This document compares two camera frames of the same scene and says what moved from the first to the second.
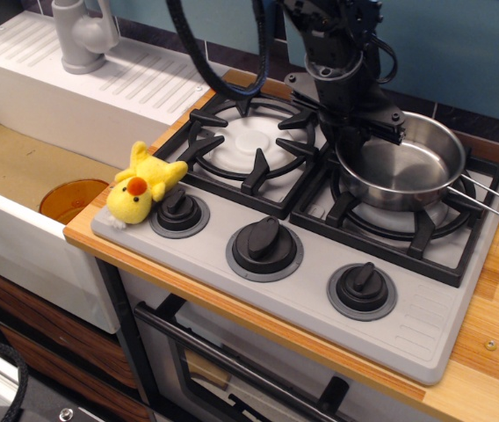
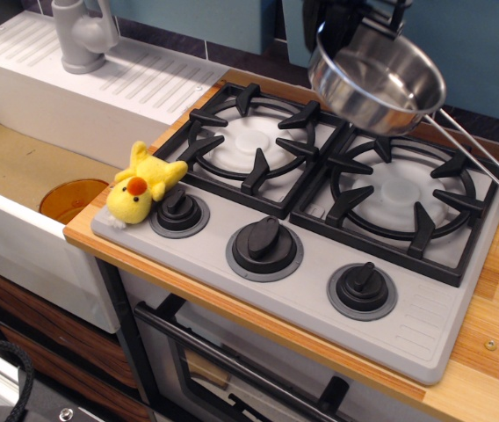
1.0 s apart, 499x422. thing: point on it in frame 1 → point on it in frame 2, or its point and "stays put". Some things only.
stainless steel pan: [415, 171] → [390, 85]
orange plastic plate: [64, 200] stays put
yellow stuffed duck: [135, 189] stays put
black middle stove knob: [264, 251] stays put
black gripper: [347, 84] → [343, 18]
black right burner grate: [438, 242] stays put
